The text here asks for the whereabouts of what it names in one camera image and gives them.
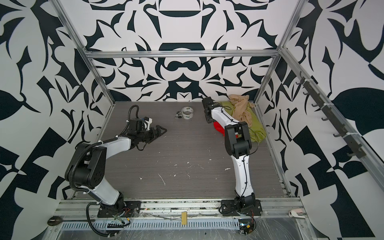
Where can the grey wall hook rail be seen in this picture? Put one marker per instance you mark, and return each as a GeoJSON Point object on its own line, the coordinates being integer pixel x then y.
{"type": "Point", "coordinates": [333, 116]}

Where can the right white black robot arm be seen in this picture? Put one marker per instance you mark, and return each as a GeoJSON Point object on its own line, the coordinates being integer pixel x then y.
{"type": "Point", "coordinates": [238, 145]}

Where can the aluminium front rail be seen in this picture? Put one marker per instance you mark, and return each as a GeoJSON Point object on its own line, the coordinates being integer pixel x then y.
{"type": "Point", "coordinates": [76, 209]}

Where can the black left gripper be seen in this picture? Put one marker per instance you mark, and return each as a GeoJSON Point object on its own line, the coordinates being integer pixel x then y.
{"type": "Point", "coordinates": [159, 132]}

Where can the clear packing tape roll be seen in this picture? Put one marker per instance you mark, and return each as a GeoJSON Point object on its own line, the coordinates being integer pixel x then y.
{"type": "Point", "coordinates": [187, 113]}

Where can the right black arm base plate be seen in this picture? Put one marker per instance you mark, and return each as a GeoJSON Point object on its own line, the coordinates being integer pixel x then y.
{"type": "Point", "coordinates": [237, 208]}

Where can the black silver binder clip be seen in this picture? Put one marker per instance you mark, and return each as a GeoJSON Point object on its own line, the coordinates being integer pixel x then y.
{"type": "Point", "coordinates": [178, 115]}

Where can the beige cloth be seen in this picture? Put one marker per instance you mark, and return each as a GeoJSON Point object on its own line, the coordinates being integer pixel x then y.
{"type": "Point", "coordinates": [241, 104]}

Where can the small electronics board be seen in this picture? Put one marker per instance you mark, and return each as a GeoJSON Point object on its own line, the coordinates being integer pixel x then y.
{"type": "Point", "coordinates": [246, 226]}

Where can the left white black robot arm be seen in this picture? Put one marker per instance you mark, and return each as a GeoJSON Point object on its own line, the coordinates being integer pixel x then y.
{"type": "Point", "coordinates": [86, 170]}

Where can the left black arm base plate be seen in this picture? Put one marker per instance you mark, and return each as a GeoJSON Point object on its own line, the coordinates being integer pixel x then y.
{"type": "Point", "coordinates": [126, 209]}

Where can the yellow tag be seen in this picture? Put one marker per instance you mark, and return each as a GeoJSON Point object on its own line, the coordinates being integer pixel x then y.
{"type": "Point", "coordinates": [184, 218]}

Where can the white slotted cable duct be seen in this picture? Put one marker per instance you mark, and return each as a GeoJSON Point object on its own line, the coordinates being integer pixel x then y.
{"type": "Point", "coordinates": [192, 224]}

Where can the green cloth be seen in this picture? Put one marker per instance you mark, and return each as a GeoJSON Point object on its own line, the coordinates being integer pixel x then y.
{"type": "Point", "coordinates": [257, 131]}

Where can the red cloth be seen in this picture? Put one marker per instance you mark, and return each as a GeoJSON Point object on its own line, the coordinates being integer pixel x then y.
{"type": "Point", "coordinates": [219, 128]}

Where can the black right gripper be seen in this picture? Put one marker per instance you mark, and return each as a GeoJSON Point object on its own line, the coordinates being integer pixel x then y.
{"type": "Point", "coordinates": [208, 121]}

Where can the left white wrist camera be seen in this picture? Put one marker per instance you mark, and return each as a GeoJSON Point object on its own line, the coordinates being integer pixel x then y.
{"type": "Point", "coordinates": [147, 123]}

